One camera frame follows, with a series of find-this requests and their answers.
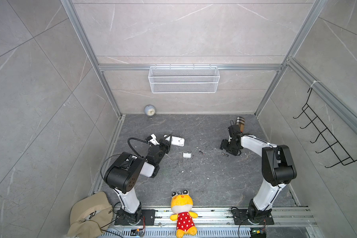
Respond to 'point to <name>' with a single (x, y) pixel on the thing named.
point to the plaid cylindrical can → (240, 121)
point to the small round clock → (150, 111)
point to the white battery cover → (187, 155)
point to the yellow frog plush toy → (181, 204)
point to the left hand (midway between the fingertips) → (172, 132)
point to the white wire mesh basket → (183, 80)
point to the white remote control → (176, 141)
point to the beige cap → (90, 216)
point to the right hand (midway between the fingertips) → (224, 147)
